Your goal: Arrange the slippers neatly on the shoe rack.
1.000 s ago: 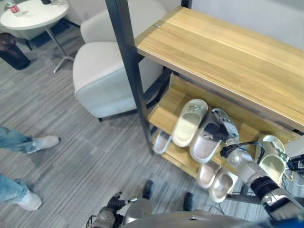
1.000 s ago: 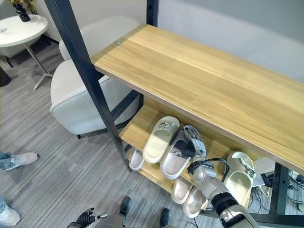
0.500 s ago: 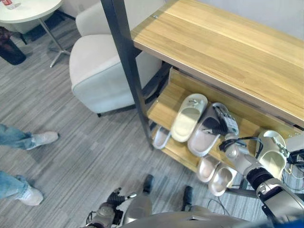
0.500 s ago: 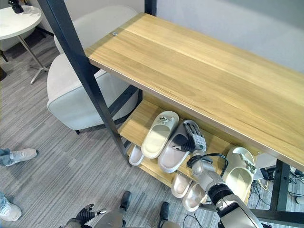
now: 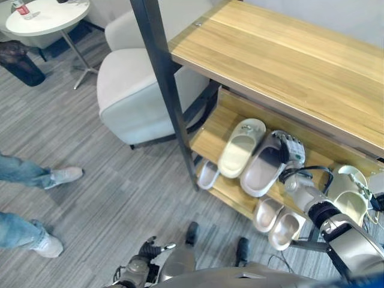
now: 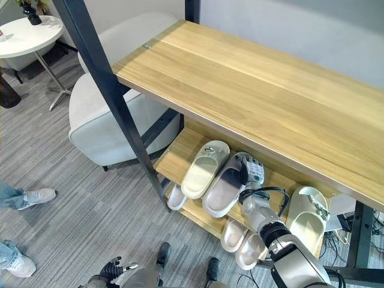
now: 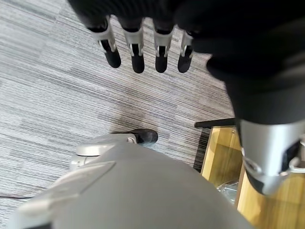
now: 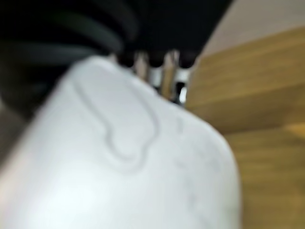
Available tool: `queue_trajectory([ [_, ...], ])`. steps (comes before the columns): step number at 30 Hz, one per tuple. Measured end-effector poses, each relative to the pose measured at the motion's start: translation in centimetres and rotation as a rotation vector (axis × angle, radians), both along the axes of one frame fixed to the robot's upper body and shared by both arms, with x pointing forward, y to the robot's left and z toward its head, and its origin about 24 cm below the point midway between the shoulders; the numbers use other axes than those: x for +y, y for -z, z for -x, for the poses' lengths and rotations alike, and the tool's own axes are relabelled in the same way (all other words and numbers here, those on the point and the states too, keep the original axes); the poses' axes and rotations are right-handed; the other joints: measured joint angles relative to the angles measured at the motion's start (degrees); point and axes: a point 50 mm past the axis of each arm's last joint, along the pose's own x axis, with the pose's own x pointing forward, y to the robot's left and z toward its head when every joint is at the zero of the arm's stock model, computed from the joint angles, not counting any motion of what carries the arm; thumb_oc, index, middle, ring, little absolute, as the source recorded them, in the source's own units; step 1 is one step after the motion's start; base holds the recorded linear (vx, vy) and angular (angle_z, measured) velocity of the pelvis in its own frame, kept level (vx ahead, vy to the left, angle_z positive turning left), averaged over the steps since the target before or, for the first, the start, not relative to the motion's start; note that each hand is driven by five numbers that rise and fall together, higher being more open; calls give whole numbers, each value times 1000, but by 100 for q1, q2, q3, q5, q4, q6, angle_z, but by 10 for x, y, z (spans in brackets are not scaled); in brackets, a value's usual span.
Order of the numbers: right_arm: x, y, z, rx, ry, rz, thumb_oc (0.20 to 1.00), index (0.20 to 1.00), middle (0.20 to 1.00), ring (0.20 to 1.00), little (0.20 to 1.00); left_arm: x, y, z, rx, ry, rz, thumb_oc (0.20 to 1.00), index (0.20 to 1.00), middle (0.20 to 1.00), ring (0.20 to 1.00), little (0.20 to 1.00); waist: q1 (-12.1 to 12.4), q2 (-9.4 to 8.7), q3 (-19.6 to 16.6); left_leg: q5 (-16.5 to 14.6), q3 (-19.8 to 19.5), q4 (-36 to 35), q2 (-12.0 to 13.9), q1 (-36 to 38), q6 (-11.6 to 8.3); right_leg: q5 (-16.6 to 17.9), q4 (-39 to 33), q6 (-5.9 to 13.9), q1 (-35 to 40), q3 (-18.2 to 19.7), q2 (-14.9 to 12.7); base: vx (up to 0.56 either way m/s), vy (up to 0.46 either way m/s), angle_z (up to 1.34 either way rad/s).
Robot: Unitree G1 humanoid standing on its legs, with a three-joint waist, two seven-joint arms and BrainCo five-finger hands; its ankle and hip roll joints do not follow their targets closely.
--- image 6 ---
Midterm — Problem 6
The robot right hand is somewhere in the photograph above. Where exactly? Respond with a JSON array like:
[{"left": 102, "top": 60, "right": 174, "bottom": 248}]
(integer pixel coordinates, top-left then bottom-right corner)
[{"left": 229, "top": 152, "right": 265, "bottom": 188}]

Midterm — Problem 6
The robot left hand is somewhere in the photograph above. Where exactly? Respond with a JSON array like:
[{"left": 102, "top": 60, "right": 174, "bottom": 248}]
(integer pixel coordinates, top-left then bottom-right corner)
[{"left": 100, "top": 256, "right": 139, "bottom": 278}]

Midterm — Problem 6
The beige grey slipper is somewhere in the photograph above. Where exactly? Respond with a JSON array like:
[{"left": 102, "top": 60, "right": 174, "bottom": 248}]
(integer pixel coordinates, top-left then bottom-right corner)
[{"left": 202, "top": 154, "right": 250, "bottom": 219}]

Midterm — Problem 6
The wooden shelf board with slippers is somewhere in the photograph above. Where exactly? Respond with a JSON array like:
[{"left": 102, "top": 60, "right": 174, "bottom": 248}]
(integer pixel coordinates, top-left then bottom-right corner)
[{"left": 153, "top": 118, "right": 338, "bottom": 260}]

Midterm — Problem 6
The person's shoe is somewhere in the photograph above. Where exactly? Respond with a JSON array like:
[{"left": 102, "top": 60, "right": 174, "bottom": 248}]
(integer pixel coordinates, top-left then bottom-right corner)
[
  {"left": 0, "top": 253, "right": 37, "bottom": 278},
  {"left": 17, "top": 188, "right": 57, "bottom": 211}
]

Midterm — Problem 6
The silver robot body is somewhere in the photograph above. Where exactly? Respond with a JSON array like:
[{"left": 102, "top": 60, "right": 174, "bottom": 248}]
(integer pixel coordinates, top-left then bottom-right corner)
[{"left": 118, "top": 263, "right": 165, "bottom": 288}]

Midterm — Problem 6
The dark robot left foot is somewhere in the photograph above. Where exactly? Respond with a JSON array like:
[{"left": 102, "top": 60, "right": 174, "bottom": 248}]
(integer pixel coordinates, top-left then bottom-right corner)
[{"left": 155, "top": 242, "right": 172, "bottom": 267}]

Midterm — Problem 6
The dark robot foot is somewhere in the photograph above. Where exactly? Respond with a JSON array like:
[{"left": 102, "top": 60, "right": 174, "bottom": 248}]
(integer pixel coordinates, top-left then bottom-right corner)
[
  {"left": 206, "top": 257, "right": 221, "bottom": 282},
  {"left": 155, "top": 242, "right": 172, "bottom": 267}
]

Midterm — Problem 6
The lowest wooden shelf board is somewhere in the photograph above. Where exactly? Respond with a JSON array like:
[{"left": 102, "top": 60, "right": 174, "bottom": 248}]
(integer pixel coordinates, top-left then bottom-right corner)
[{"left": 163, "top": 179, "right": 269, "bottom": 262}]

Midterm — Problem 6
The small white slipper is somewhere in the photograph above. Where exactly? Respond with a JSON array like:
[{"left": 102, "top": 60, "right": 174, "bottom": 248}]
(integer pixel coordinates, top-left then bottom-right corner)
[{"left": 166, "top": 183, "right": 190, "bottom": 211}]

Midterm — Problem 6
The large wooden shelf board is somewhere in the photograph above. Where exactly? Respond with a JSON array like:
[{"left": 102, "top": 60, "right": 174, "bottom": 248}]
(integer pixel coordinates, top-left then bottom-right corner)
[{"left": 111, "top": 19, "right": 384, "bottom": 212}]

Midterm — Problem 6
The grey flat device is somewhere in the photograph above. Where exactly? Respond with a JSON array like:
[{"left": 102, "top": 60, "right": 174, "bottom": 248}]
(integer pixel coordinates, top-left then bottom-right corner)
[{"left": 325, "top": 193, "right": 358, "bottom": 233}]

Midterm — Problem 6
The dark robot right foot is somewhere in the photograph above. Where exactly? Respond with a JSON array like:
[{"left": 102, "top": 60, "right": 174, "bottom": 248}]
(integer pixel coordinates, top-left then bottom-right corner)
[{"left": 206, "top": 257, "right": 221, "bottom": 282}]

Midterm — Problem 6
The person's leg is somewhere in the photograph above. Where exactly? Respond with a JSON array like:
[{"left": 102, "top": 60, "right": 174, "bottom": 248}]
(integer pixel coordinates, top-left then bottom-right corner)
[
  {"left": 0, "top": 239, "right": 19, "bottom": 265},
  {"left": 0, "top": 182, "right": 25, "bottom": 211}
]

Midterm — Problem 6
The white upholstered armchair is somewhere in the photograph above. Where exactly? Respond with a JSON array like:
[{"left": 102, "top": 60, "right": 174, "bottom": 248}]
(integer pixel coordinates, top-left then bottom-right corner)
[{"left": 68, "top": 11, "right": 184, "bottom": 172}]

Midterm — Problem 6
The grey armchair with black legs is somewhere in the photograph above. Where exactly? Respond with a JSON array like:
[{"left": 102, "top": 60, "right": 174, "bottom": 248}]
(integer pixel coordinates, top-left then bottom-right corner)
[{"left": 0, "top": 41, "right": 78, "bottom": 85}]

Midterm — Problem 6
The round white side table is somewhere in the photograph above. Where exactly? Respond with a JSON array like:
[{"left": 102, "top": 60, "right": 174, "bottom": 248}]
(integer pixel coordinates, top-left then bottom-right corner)
[{"left": 0, "top": 14, "right": 73, "bottom": 112}]

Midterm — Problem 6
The black vase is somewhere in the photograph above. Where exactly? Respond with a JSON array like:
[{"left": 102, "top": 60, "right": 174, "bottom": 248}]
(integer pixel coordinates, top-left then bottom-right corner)
[{"left": 23, "top": 1, "right": 43, "bottom": 26}]

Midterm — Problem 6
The dried plant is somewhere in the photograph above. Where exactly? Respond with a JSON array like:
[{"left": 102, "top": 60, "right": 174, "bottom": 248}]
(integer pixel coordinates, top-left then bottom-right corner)
[{"left": 14, "top": 0, "right": 52, "bottom": 15}]

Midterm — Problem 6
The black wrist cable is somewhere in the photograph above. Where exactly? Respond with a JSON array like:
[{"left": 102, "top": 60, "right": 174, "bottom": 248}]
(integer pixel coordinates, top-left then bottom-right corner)
[{"left": 253, "top": 185, "right": 291, "bottom": 218}]

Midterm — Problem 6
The cream slipper with chain charm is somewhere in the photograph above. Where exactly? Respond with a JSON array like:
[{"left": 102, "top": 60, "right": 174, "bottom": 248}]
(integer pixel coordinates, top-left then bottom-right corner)
[{"left": 285, "top": 185, "right": 331, "bottom": 258}]

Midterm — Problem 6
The yellow cable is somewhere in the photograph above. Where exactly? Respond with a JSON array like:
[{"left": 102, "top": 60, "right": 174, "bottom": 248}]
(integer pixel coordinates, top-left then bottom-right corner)
[{"left": 329, "top": 229, "right": 350, "bottom": 244}]

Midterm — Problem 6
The black floor cable bundle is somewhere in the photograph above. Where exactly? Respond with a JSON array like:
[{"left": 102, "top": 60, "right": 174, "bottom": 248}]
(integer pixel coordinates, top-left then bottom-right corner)
[{"left": 325, "top": 209, "right": 384, "bottom": 269}]

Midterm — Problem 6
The black metal rack frame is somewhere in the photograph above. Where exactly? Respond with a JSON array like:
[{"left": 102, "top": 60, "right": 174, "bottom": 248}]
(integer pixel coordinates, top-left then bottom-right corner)
[{"left": 52, "top": 0, "right": 384, "bottom": 288}]

